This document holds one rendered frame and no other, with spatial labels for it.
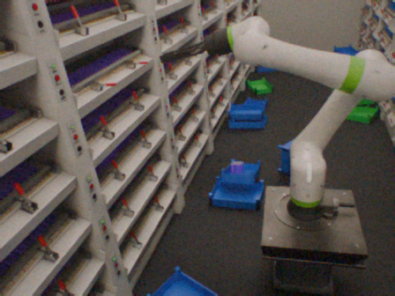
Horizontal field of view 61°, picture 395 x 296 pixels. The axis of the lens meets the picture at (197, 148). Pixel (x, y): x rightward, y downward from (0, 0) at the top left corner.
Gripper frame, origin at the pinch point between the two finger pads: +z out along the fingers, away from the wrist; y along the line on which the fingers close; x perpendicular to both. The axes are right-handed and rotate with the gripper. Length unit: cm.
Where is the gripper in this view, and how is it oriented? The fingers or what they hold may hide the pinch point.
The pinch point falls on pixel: (169, 56)
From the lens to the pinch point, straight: 140.0
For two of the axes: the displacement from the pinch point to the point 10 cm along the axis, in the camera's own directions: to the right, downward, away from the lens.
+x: -3.1, -8.6, -4.0
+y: 3.0, -4.9, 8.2
